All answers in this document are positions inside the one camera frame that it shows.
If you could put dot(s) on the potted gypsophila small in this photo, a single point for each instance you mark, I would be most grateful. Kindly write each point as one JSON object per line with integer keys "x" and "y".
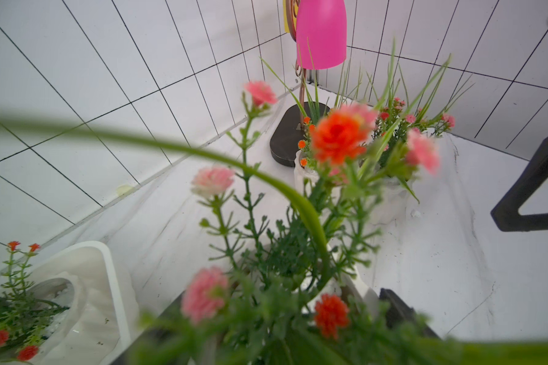
{"x": 284, "y": 247}

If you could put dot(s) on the yellow wine glass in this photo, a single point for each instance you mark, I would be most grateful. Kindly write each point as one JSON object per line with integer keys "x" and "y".
{"x": 285, "y": 16}

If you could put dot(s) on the potted gypsophila red-orange front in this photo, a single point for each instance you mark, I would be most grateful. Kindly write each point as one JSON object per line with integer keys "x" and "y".
{"x": 30, "y": 313}

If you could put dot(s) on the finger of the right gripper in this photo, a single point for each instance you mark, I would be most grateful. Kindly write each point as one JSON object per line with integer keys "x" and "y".
{"x": 506, "y": 213}

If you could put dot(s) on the black metal glass rack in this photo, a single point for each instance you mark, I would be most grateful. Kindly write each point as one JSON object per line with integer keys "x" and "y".
{"x": 318, "y": 30}

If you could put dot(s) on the white storage tray box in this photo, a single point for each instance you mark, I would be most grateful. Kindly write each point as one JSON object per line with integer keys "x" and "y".
{"x": 102, "y": 316}

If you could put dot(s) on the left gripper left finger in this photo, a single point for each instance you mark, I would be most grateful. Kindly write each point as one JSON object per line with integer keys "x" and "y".
{"x": 155, "y": 335}

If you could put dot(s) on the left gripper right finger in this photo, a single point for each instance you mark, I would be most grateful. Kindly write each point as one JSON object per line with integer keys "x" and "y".
{"x": 398, "y": 314}

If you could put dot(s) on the pink wine glass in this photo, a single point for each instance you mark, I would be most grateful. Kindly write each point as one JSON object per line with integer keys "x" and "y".
{"x": 321, "y": 34}

